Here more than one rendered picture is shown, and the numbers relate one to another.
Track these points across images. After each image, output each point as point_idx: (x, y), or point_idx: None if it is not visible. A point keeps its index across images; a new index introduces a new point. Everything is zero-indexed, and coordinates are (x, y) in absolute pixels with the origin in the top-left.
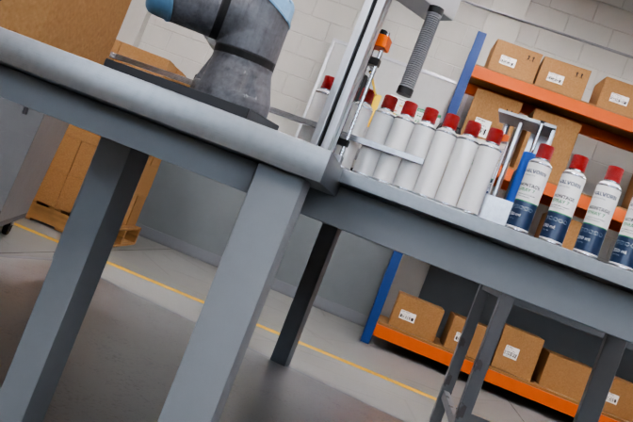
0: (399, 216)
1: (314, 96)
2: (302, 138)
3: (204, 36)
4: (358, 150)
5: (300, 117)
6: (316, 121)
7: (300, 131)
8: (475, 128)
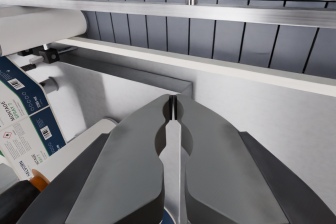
0: None
1: (0, 26)
2: (61, 9)
3: (248, 137)
4: (31, 58)
5: None
6: None
7: (61, 17)
8: None
